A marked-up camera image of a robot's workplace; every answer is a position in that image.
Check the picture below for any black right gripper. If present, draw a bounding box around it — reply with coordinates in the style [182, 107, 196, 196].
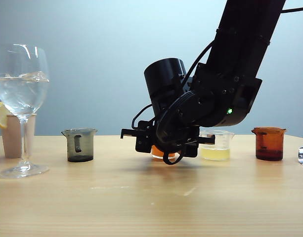
[121, 119, 216, 158]

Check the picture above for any clear glass measuring cup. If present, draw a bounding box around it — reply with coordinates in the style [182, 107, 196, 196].
[151, 145, 178, 160]

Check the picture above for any measuring cup with yellow liquid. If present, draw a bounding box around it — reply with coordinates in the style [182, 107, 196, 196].
[199, 130, 235, 161]

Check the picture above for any grey glass measuring cup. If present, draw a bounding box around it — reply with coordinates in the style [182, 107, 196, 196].
[61, 128, 98, 163]

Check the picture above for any amber glass measuring cup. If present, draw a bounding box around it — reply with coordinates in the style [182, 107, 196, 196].
[251, 127, 287, 161]

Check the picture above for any beige paper cup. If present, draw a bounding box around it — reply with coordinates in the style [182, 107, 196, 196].
[0, 114, 37, 159]

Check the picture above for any clear wine glass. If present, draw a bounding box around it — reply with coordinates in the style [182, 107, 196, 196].
[0, 43, 50, 179]

